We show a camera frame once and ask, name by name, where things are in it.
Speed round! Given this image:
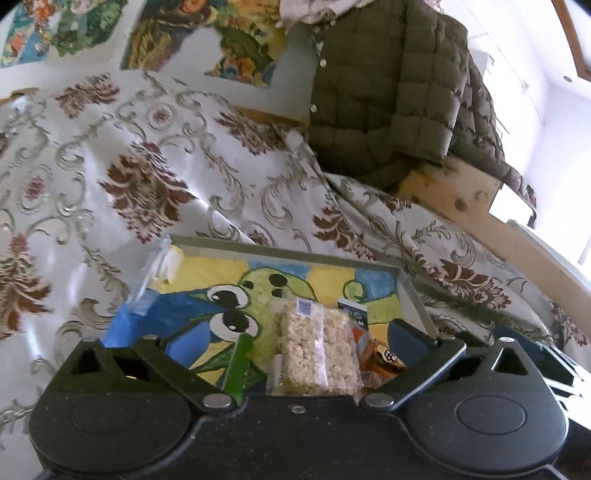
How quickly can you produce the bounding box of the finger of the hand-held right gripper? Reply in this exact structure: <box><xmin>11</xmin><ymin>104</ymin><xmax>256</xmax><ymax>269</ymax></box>
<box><xmin>493</xmin><ymin>324</ymin><xmax>579</xmax><ymax>408</ymax></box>

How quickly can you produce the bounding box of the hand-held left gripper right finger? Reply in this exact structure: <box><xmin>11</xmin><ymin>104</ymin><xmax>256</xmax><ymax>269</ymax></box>
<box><xmin>360</xmin><ymin>318</ymin><xmax>541</xmax><ymax>411</ymax></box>

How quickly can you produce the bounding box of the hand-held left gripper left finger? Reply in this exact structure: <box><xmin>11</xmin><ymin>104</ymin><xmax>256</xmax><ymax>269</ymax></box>
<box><xmin>55</xmin><ymin>318</ymin><xmax>237</xmax><ymax>411</ymax></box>

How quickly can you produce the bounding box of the yellow-orange snack packet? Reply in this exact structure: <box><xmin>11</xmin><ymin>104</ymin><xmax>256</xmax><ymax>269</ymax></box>
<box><xmin>359</xmin><ymin>338</ymin><xmax>408</xmax><ymax>386</ymax></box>

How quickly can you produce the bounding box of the labelled puffed rice packet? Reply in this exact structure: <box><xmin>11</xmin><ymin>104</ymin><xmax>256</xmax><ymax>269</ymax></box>
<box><xmin>271</xmin><ymin>296</ymin><xmax>365</xmax><ymax>397</ymax></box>

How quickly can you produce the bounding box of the grey tray with frog painting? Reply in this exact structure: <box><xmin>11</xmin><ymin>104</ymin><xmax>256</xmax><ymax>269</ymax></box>
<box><xmin>104</xmin><ymin>233</ymin><xmax>439</xmax><ymax>398</ymax></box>

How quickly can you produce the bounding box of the clear plastic wrapper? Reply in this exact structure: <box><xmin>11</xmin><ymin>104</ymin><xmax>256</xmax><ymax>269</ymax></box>
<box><xmin>131</xmin><ymin>237</ymin><xmax>179</xmax><ymax>315</ymax></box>

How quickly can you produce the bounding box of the floral printed blanket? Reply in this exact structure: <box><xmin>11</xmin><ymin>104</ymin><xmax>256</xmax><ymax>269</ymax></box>
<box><xmin>0</xmin><ymin>69</ymin><xmax>591</xmax><ymax>467</ymax></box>

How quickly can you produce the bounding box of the olive quilted jacket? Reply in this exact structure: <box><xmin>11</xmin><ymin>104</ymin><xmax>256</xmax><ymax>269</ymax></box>
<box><xmin>306</xmin><ymin>0</ymin><xmax>539</xmax><ymax>209</ymax></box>

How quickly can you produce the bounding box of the brown wooden trim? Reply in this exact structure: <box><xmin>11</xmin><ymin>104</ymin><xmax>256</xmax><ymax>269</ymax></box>
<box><xmin>551</xmin><ymin>0</ymin><xmax>591</xmax><ymax>80</ymax></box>

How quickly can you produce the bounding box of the pale floral cloth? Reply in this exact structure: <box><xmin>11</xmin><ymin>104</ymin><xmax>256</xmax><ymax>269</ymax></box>
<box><xmin>278</xmin><ymin>0</ymin><xmax>371</xmax><ymax>29</ymax></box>

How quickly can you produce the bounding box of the wooden bed frame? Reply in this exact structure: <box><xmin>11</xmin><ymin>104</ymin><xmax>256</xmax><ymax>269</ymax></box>
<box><xmin>0</xmin><ymin>87</ymin><xmax>591</xmax><ymax>334</ymax></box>

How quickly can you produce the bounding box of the blond figure wall poster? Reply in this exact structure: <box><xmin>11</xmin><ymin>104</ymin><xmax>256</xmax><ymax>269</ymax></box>
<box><xmin>50</xmin><ymin>0</ymin><xmax>129</xmax><ymax>60</ymax></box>

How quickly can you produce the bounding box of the orange-haired figure wall poster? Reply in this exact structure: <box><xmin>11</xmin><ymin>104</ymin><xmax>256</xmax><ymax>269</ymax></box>
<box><xmin>0</xmin><ymin>0</ymin><xmax>52</xmax><ymax>66</ymax></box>

